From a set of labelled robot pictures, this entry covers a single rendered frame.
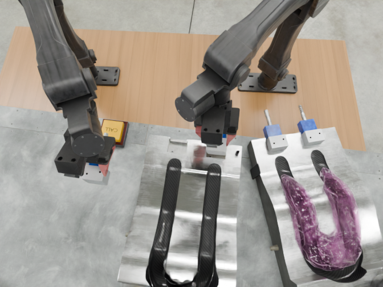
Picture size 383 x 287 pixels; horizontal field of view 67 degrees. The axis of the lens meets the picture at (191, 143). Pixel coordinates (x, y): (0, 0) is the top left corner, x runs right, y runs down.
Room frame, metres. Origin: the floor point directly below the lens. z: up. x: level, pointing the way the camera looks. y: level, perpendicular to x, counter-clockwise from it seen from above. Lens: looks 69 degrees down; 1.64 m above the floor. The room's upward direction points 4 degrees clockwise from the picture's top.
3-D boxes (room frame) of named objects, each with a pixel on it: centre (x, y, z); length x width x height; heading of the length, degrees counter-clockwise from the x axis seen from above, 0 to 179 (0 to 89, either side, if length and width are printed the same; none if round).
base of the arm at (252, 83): (0.56, -0.24, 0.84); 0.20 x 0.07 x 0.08; 91
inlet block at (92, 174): (0.22, 0.23, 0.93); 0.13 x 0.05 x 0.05; 177
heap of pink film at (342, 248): (0.11, -0.35, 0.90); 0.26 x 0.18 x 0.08; 13
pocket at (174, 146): (0.28, 0.04, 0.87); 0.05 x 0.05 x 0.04; 86
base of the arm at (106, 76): (0.54, 0.36, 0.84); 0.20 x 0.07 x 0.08; 91
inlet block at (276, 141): (0.36, -0.23, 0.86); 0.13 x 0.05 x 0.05; 13
